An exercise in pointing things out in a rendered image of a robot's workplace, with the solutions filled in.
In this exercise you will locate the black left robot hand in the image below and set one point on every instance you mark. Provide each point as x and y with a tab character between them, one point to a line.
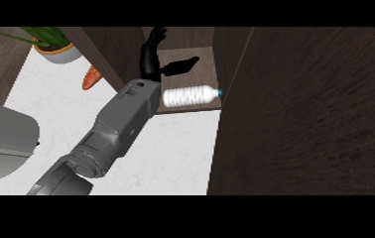
149	63

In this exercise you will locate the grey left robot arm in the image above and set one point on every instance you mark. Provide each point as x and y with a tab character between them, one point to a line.
121	119

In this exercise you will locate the dark wooden cabinet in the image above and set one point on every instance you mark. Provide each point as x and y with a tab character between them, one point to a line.
191	66

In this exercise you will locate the white ribbed water bottle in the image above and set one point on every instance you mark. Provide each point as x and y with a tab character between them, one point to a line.
188	95

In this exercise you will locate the dark wooden cabinet door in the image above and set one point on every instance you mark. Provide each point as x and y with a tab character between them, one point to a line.
297	113

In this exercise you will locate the orange carrot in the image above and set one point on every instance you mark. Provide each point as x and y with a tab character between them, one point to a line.
90	78

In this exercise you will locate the green potted plant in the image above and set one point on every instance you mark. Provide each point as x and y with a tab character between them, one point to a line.
53	45

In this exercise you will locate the grey rounded appliance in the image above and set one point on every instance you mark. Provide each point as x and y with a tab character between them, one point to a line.
15	142

